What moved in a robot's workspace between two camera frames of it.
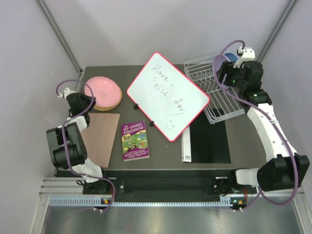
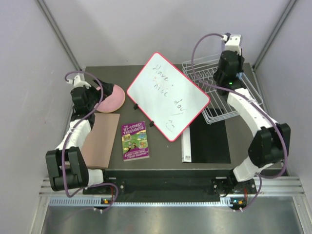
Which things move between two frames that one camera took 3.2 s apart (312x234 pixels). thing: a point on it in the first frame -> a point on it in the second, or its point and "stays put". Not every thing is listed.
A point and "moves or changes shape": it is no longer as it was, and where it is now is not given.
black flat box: [203, 142] stays put
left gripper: [89, 99] -> [107, 89]
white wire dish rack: [224, 105] stays put
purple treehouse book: [134, 141] stays put
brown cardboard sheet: [99, 137] stays put
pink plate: [107, 92] moves or changes shape
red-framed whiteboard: [167, 96] stays put
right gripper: [227, 68] -> [241, 59]
